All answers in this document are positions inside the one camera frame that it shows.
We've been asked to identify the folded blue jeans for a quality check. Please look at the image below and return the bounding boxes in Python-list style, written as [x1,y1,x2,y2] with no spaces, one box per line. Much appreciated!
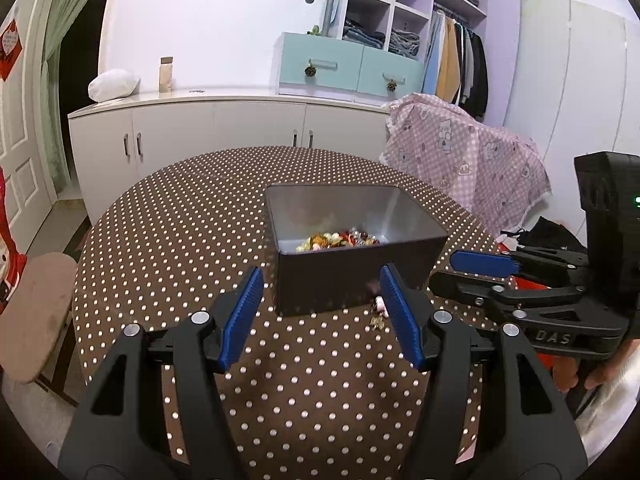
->
[342,20,386,52]

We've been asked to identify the row of hanging clothes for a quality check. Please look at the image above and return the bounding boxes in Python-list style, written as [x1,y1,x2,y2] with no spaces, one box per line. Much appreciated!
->
[422,9,490,122]

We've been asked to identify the pink checked bear blanket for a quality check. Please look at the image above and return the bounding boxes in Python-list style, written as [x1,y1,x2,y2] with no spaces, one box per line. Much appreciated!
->
[379,92,552,235]

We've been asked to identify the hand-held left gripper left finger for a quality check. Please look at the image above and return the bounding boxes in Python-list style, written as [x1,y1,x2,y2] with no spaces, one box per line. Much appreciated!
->
[57,266,266,480]

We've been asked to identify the black bag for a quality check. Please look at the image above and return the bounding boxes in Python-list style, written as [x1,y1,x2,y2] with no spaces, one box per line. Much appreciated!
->
[500,216,589,254]

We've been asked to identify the white panel door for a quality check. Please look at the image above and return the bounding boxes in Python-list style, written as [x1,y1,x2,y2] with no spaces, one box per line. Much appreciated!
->
[0,0,62,258]

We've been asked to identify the beige chair seat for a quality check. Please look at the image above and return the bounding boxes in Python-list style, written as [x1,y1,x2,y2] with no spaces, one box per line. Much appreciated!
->
[0,252,79,386]

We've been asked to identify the folded grey clothes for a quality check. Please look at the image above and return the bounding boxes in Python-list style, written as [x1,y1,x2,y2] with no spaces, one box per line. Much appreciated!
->
[388,29,422,59]

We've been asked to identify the pink charm pendant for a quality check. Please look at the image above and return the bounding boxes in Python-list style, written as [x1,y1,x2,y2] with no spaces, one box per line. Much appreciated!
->
[368,285,389,332]

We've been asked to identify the pile of mixed jewelry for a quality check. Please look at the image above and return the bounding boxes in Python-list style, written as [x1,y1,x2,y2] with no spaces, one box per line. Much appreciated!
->
[295,227,384,254]

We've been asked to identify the red diamond door decoration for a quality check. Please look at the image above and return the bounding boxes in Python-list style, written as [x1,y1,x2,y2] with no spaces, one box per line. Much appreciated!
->
[0,19,25,82]

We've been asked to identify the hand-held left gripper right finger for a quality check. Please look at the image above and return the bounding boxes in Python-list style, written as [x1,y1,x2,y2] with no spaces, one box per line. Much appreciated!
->
[379,263,588,480]

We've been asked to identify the red cloth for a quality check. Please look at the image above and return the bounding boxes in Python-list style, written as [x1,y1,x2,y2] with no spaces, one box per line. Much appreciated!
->
[497,240,552,293]

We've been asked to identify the teal drawer unit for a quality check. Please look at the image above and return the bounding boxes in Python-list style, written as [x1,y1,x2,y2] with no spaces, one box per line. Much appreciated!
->
[277,31,427,99]

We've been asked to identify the long white cabinet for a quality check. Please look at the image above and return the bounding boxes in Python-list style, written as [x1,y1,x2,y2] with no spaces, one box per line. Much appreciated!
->
[67,87,397,226]

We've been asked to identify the black metal box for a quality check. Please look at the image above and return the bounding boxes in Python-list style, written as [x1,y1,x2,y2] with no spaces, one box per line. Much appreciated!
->
[265,184,449,318]

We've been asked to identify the red and white bag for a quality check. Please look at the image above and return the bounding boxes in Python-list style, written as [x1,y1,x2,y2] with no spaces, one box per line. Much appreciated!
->
[0,167,29,307]

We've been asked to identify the white pillow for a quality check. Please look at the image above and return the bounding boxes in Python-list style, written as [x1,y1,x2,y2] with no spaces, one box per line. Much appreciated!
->
[88,68,141,104]

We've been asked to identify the person's right hand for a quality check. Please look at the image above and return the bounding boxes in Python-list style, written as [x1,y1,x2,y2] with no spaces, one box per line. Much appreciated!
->
[550,345,640,394]

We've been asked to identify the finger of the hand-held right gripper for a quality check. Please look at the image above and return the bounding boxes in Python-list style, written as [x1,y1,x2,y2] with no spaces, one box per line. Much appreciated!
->
[449,249,589,287]
[429,270,587,324]

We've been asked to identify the green curtain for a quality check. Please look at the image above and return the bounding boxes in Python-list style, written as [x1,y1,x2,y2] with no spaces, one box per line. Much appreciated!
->
[39,0,119,196]

